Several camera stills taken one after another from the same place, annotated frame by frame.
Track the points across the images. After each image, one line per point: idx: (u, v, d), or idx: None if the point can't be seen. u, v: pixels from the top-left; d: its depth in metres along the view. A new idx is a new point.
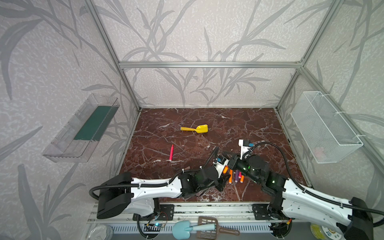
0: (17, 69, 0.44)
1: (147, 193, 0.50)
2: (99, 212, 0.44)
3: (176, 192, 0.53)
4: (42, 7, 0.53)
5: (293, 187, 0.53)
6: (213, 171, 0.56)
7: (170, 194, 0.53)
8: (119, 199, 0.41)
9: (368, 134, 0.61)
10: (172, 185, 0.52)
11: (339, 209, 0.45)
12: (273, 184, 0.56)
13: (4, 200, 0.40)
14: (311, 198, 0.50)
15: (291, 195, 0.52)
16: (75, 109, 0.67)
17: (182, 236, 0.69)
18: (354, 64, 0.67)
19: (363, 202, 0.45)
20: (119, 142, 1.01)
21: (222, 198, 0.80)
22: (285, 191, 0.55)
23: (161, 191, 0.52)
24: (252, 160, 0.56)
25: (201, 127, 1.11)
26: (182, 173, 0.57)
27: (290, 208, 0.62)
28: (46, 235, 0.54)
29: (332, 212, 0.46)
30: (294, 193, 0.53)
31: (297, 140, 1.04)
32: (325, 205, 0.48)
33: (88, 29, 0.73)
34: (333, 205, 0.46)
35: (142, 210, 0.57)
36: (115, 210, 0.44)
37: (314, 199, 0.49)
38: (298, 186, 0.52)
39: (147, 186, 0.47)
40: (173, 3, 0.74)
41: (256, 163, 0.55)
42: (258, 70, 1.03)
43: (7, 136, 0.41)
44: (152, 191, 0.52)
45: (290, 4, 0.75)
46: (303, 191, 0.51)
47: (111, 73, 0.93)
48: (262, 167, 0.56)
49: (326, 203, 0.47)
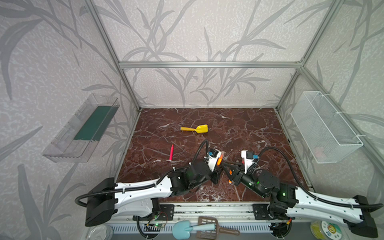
0: (17, 69, 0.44)
1: (133, 196, 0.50)
2: (87, 220, 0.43)
3: (166, 191, 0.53)
4: (42, 7, 0.53)
5: (304, 196, 0.52)
6: (202, 167, 0.53)
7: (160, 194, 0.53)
8: (103, 206, 0.41)
9: (368, 134, 0.61)
10: (161, 185, 0.51)
11: (350, 211, 0.48)
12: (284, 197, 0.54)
13: (4, 200, 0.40)
14: (323, 205, 0.52)
15: (304, 205, 0.61)
16: (75, 109, 0.67)
17: (182, 236, 0.69)
18: (354, 64, 0.67)
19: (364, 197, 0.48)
20: (119, 142, 1.01)
21: (222, 198, 0.80)
22: (298, 203, 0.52)
23: (149, 192, 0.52)
24: (262, 178, 0.52)
25: (201, 127, 1.11)
26: (173, 172, 0.56)
27: (294, 210, 0.63)
28: (45, 235, 0.53)
29: (344, 215, 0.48)
30: (308, 202, 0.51)
31: (297, 140, 1.04)
32: (338, 209, 0.50)
33: (88, 29, 0.73)
34: (345, 208, 0.48)
35: (139, 212, 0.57)
36: (101, 217, 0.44)
37: (326, 205, 0.51)
38: (311, 194, 0.52)
39: (132, 189, 0.46)
40: (173, 3, 0.74)
41: (267, 181, 0.51)
42: (259, 70, 1.03)
43: (7, 136, 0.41)
44: (138, 193, 0.48)
45: (290, 4, 0.75)
46: (314, 199, 0.51)
47: (111, 73, 0.93)
48: (275, 184, 0.53)
49: (337, 206, 0.49)
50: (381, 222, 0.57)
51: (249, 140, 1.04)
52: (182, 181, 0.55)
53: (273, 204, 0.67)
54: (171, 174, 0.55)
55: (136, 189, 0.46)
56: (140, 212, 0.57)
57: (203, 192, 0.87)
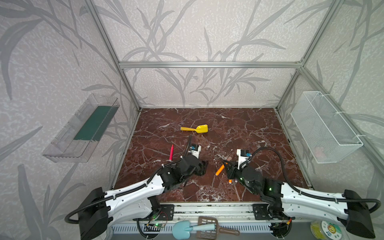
0: (17, 69, 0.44)
1: (125, 201, 0.47)
2: (83, 234, 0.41)
3: (158, 188, 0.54)
4: (42, 7, 0.53)
5: (289, 190, 0.54)
6: (192, 158, 0.58)
7: (154, 191, 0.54)
8: (96, 216, 0.40)
9: (368, 134, 0.61)
10: (152, 183, 0.52)
11: (335, 205, 0.46)
12: (270, 191, 0.57)
13: (4, 200, 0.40)
14: (308, 199, 0.52)
15: (289, 199, 0.64)
16: (75, 109, 0.67)
17: (182, 236, 0.69)
18: (354, 64, 0.67)
19: (354, 192, 0.46)
20: (119, 142, 1.01)
21: (222, 198, 0.80)
22: (283, 197, 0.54)
23: (141, 193, 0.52)
24: (245, 172, 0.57)
25: (201, 127, 1.11)
26: (162, 169, 0.57)
27: (291, 208, 0.62)
28: (45, 235, 0.53)
29: (329, 209, 0.52)
30: (292, 196, 0.55)
31: (297, 140, 1.04)
32: (323, 204, 0.50)
33: (88, 29, 0.73)
34: (329, 202, 0.47)
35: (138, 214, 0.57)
36: (97, 228, 0.45)
37: (311, 199, 0.51)
38: (295, 189, 0.53)
39: (122, 194, 0.46)
40: (173, 3, 0.74)
41: (249, 175, 0.56)
42: (259, 70, 1.03)
43: (7, 136, 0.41)
44: (132, 195, 0.48)
45: (290, 4, 0.75)
46: (299, 193, 0.52)
47: (111, 73, 0.93)
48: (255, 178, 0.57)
49: (322, 201, 0.49)
50: (381, 222, 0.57)
51: (249, 140, 1.04)
52: (173, 175, 0.57)
53: (261, 198, 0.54)
54: (160, 171, 0.56)
55: (129, 192, 0.47)
56: (139, 214, 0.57)
57: (203, 192, 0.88)
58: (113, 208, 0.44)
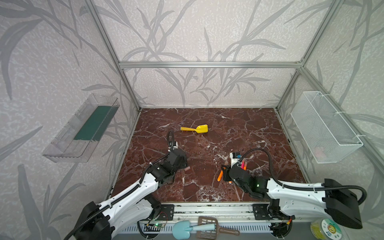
0: (17, 69, 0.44)
1: (122, 206, 0.46)
2: None
3: (152, 185, 0.55)
4: (42, 7, 0.53)
5: (274, 185, 0.56)
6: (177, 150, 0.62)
7: (149, 188, 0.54)
8: (97, 228, 0.40)
9: (368, 134, 0.61)
10: (145, 182, 0.52)
11: (314, 194, 0.47)
12: (258, 188, 0.60)
13: (4, 200, 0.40)
14: (289, 191, 0.54)
15: (274, 193, 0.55)
16: (75, 109, 0.67)
17: (182, 236, 0.69)
18: (354, 64, 0.67)
19: (334, 181, 0.46)
20: (119, 142, 1.01)
21: (222, 198, 0.80)
22: (268, 192, 0.59)
23: (137, 194, 0.50)
24: (231, 172, 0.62)
25: (201, 127, 1.11)
26: (151, 166, 0.57)
27: (286, 206, 0.63)
28: (45, 235, 0.53)
29: (309, 199, 0.55)
30: (276, 190, 0.57)
31: (297, 140, 1.04)
32: (303, 194, 0.51)
33: (88, 29, 0.73)
34: (309, 192, 0.48)
35: (140, 215, 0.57)
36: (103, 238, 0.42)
37: (293, 191, 0.52)
38: (277, 182, 0.56)
39: (119, 199, 0.45)
40: (173, 3, 0.74)
41: (234, 173, 0.62)
42: (259, 70, 1.03)
43: (7, 136, 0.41)
44: (129, 198, 0.47)
45: (290, 4, 0.75)
46: (282, 187, 0.54)
47: (111, 73, 0.93)
48: (240, 176, 0.63)
49: (302, 192, 0.50)
50: (381, 222, 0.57)
51: (249, 140, 1.04)
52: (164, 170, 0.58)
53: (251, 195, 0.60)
54: (149, 169, 0.56)
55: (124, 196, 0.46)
56: (141, 215, 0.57)
57: (203, 192, 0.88)
58: (112, 216, 0.43)
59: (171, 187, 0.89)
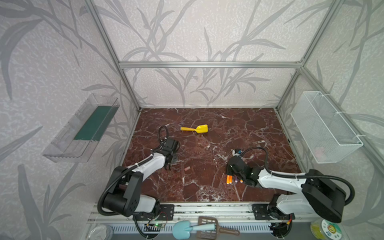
0: (17, 69, 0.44)
1: (145, 168, 0.50)
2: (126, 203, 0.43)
3: (160, 157, 0.62)
4: (42, 7, 0.53)
5: (264, 173, 0.60)
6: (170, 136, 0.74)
7: (159, 160, 0.61)
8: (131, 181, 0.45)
9: (368, 134, 0.61)
10: (155, 155, 0.59)
11: (295, 181, 0.49)
12: (252, 176, 0.65)
13: (4, 200, 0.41)
14: (276, 179, 0.56)
15: (263, 180, 0.62)
16: (75, 109, 0.67)
17: (182, 236, 0.69)
18: (354, 64, 0.67)
19: (318, 171, 0.47)
20: (119, 142, 1.01)
21: (222, 198, 0.80)
22: (260, 179, 0.63)
23: (153, 161, 0.57)
24: (231, 161, 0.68)
25: (201, 127, 1.11)
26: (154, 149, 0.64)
27: (281, 201, 0.63)
28: (45, 235, 0.53)
29: (291, 185, 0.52)
30: (265, 177, 0.60)
31: (297, 140, 1.04)
32: (286, 181, 0.53)
33: (88, 29, 0.73)
34: (291, 179, 0.51)
35: (146, 207, 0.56)
36: (136, 193, 0.45)
37: (279, 179, 0.55)
38: (267, 171, 0.60)
39: (142, 163, 0.51)
40: (173, 3, 0.74)
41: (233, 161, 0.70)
42: (259, 70, 1.03)
43: (7, 136, 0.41)
44: (150, 163, 0.54)
45: (290, 4, 0.75)
46: (270, 174, 0.58)
47: (111, 73, 0.93)
48: (236, 162, 0.70)
49: (286, 179, 0.52)
50: (381, 222, 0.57)
51: (249, 140, 1.04)
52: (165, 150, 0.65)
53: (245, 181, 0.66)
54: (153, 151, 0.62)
55: (146, 162, 0.52)
56: (147, 206, 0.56)
57: (203, 192, 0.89)
58: (142, 172, 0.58)
59: (171, 187, 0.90)
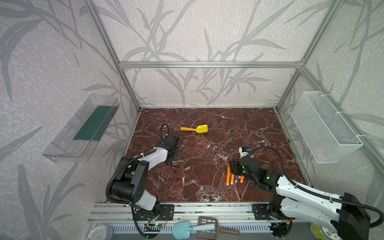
0: (17, 69, 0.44)
1: (150, 158, 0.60)
2: (133, 191, 0.45)
3: (163, 151, 0.64)
4: (42, 6, 0.53)
5: (285, 182, 0.55)
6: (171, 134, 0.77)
7: (162, 153, 0.64)
8: (138, 170, 0.47)
9: (368, 134, 0.61)
10: (159, 149, 0.61)
11: (328, 203, 0.45)
12: (267, 180, 0.59)
13: (3, 200, 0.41)
14: (302, 193, 0.51)
15: (283, 190, 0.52)
16: (75, 109, 0.67)
17: (182, 236, 0.69)
18: (354, 64, 0.67)
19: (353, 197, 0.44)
20: (119, 142, 1.01)
21: (222, 198, 0.80)
22: (278, 187, 0.57)
23: (156, 153, 0.58)
24: (243, 160, 0.64)
25: (201, 127, 1.11)
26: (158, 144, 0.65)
27: (288, 206, 0.62)
28: (45, 235, 0.54)
29: (321, 206, 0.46)
30: (287, 188, 0.55)
31: (297, 140, 1.04)
32: (316, 200, 0.49)
33: (88, 29, 0.73)
34: (323, 199, 0.46)
35: (148, 203, 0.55)
36: (142, 182, 0.47)
37: (305, 194, 0.50)
38: (291, 181, 0.54)
39: (146, 154, 0.52)
40: (173, 3, 0.74)
41: (246, 160, 0.62)
42: (259, 70, 1.03)
43: (7, 136, 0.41)
44: (154, 154, 0.56)
45: (290, 4, 0.75)
46: (294, 186, 0.53)
47: (111, 73, 0.93)
48: (250, 164, 0.63)
49: (316, 197, 0.48)
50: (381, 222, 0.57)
51: (249, 140, 1.04)
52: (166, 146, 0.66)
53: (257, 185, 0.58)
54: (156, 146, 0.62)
55: (150, 153, 0.54)
56: (148, 203, 0.63)
57: (203, 192, 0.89)
58: (147, 160, 0.48)
59: (171, 187, 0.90)
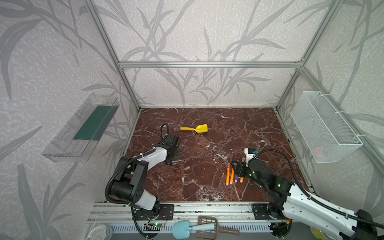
0: (17, 69, 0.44)
1: (149, 158, 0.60)
2: (132, 191, 0.45)
3: (163, 151, 0.64)
4: (42, 6, 0.53)
5: (298, 193, 0.53)
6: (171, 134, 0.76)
7: (162, 153, 0.64)
8: (138, 170, 0.47)
9: (368, 134, 0.61)
10: (159, 149, 0.61)
11: (343, 219, 0.45)
12: (278, 188, 0.57)
13: (3, 200, 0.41)
14: (317, 206, 0.50)
15: (295, 200, 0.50)
16: (75, 109, 0.67)
17: (182, 236, 0.69)
18: (354, 64, 0.67)
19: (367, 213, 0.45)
20: (118, 142, 1.01)
21: (222, 198, 0.80)
22: (290, 196, 0.56)
23: (156, 153, 0.58)
24: (252, 164, 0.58)
25: (201, 127, 1.11)
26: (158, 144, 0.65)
27: (291, 210, 0.62)
28: (45, 235, 0.54)
29: (336, 221, 0.48)
30: (300, 199, 0.54)
31: (297, 140, 1.04)
32: (330, 214, 0.48)
33: (88, 29, 0.73)
34: (338, 215, 0.46)
35: (148, 203, 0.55)
36: (141, 182, 0.47)
37: (319, 207, 0.50)
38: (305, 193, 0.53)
39: (145, 154, 0.53)
40: (173, 3, 0.74)
41: (257, 165, 0.59)
42: (259, 70, 1.03)
43: (7, 136, 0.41)
44: (153, 154, 0.56)
45: (290, 4, 0.75)
46: (308, 198, 0.52)
47: (111, 73, 0.93)
48: (261, 169, 0.60)
49: (331, 212, 0.47)
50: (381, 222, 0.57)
51: (249, 140, 1.04)
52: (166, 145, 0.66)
53: (267, 192, 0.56)
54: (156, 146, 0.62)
55: (150, 153, 0.55)
56: (148, 203, 0.63)
57: (203, 192, 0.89)
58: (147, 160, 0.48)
59: (171, 187, 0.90)
